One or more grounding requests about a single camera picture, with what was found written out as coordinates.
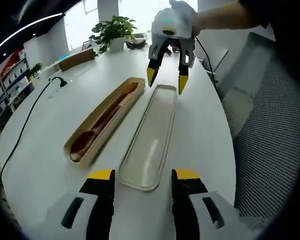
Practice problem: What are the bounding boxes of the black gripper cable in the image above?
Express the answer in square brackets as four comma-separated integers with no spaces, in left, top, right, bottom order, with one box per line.
[194,36,219,84]

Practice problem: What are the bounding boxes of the curved ceiling strip light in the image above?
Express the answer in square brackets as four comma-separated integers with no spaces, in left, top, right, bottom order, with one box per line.
[0,12,66,55]

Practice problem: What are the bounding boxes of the storage shelf with boxes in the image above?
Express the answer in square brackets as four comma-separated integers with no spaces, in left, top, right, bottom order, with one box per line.
[0,48,31,119]

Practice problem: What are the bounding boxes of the transparent cutlery case lid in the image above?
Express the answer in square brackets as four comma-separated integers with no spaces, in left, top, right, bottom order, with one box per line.
[118,84,178,193]

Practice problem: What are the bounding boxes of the black power cable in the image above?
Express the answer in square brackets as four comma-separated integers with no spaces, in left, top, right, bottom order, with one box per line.
[0,76,69,181]

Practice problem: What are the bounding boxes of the brown cardboard box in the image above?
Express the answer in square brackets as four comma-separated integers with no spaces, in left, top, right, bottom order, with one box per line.
[58,47,96,73]

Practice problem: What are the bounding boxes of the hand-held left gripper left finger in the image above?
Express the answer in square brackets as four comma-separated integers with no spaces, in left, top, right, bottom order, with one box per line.
[43,168,116,240]

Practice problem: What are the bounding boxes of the grey mesh office chair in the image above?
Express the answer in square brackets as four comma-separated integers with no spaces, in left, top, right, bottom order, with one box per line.
[216,31,300,221]

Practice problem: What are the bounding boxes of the green potted plant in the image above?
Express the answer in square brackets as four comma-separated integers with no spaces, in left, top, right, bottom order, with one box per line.
[89,15,139,54]

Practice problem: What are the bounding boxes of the brown wooden spoon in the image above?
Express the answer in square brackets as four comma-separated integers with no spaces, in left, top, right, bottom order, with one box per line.
[69,83,139,161]

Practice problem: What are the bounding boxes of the beige cutlery case base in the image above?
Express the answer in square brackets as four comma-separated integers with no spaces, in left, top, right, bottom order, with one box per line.
[62,76,146,171]

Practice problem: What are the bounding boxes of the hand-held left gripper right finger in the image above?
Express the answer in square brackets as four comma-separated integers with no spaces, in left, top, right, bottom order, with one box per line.
[171,168,253,240]

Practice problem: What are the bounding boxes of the small green plant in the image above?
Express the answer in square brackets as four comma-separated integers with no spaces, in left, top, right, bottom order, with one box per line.
[27,62,43,81]

